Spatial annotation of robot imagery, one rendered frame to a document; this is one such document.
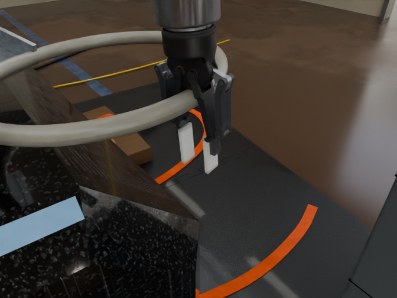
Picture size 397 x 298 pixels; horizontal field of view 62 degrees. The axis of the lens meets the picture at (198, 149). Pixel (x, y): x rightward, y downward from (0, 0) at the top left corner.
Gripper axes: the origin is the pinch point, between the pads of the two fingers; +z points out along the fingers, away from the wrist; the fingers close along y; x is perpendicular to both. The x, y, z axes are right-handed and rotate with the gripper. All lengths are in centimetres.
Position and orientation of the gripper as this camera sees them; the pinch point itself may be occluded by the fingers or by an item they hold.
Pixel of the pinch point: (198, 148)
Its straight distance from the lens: 56.4
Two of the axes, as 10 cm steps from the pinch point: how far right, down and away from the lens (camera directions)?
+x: -6.1, 4.7, -6.4
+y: -7.9, -2.9, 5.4
